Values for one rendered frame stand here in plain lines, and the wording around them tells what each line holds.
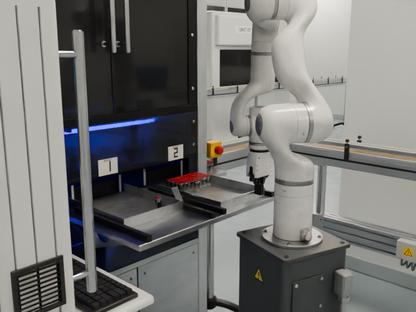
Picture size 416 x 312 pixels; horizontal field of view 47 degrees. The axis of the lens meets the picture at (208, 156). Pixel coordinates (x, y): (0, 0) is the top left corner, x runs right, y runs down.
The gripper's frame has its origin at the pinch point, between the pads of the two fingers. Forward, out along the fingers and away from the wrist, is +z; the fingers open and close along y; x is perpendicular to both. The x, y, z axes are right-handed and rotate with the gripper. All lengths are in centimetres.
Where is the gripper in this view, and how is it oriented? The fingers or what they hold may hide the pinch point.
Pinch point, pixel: (259, 189)
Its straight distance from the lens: 184.1
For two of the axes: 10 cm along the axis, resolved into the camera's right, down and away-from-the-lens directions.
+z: 0.0, 9.8, 2.1
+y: -6.9, 1.5, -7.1
